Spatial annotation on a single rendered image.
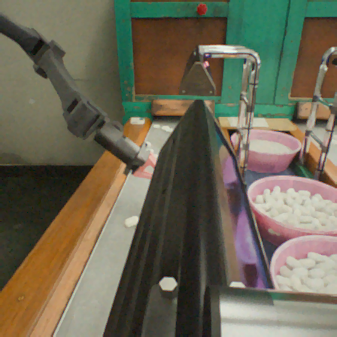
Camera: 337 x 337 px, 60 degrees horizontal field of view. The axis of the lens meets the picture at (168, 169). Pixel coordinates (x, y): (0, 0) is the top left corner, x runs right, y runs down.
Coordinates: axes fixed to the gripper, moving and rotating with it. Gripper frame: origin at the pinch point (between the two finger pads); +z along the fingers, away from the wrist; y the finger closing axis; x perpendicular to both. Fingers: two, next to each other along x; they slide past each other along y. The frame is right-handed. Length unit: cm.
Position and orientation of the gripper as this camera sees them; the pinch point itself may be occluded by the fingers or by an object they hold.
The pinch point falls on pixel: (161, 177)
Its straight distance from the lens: 76.0
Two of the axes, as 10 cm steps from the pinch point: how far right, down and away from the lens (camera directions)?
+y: 0.8, -4.4, 9.0
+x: -6.4, 6.6, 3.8
